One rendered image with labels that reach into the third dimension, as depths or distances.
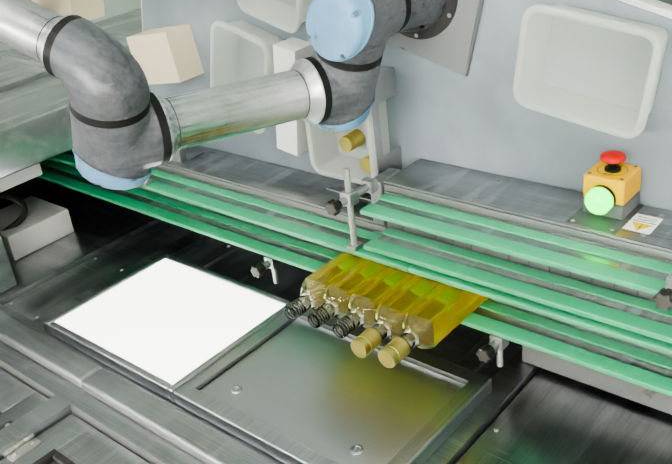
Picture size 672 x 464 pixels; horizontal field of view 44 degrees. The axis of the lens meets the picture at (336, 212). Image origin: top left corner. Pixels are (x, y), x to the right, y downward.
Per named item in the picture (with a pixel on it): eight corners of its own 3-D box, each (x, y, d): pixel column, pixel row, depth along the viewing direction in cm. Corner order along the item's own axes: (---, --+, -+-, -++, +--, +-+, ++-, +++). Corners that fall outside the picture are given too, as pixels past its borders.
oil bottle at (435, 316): (466, 288, 154) (398, 346, 140) (464, 261, 152) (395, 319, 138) (492, 296, 151) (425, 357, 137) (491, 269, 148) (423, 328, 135)
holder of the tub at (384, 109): (342, 179, 183) (319, 192, 178) (328, 58, 171) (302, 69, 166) (405, 194, 173) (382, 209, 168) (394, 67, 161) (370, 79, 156)
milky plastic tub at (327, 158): (337, 157, 181) (311, 172, 175) (325, 57, 171) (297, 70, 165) (402, 172, 170) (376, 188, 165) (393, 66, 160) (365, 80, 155)
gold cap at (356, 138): (351, 127, 172) (337, 135, 169) (364, 130, 170) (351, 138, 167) (352, 143, 174) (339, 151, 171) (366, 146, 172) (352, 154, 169)
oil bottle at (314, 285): (368, 258, 169) (298, 309, 155) (366, 234, 166) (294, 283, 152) (390, 265, 165) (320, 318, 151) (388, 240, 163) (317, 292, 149)
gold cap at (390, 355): (405, 358, 137) (389, 372, 134) (390, 343, 138) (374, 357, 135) (414, 347, 134) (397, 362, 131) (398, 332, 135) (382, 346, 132)
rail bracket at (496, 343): (512, 339, 153) (473, 378, 144) (511, 308, 150) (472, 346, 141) (531, 346, 150) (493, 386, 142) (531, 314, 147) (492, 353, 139)
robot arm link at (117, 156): (398, 57, 142) (83, 129, 116) (382, 127, 152) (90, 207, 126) (360, 22, 148) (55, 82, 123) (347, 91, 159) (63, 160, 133)
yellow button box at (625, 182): (600, 194, 143) (581, 212, 138) (602, 154, 139) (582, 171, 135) (641, 203, 138) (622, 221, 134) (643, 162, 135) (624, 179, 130)
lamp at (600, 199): (589, 207, 137) (580, 214, 135) (589, 182, 135) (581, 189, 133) (615, 213, 134) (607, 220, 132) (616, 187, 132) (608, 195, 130)
